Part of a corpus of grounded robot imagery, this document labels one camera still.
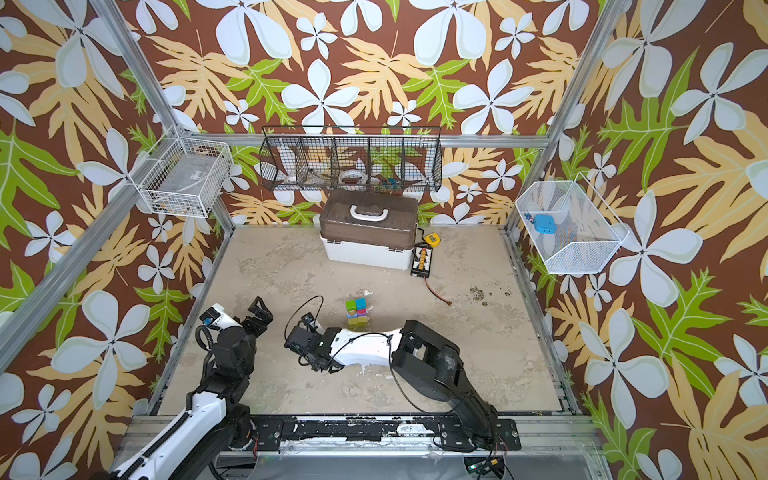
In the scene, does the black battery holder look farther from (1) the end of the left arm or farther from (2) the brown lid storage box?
(1) the end of the left arm

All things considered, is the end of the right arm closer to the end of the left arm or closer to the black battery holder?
the end of the left arm

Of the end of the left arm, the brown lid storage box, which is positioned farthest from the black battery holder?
the end of the left arm

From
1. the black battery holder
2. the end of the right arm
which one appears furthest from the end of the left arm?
the black battery holder
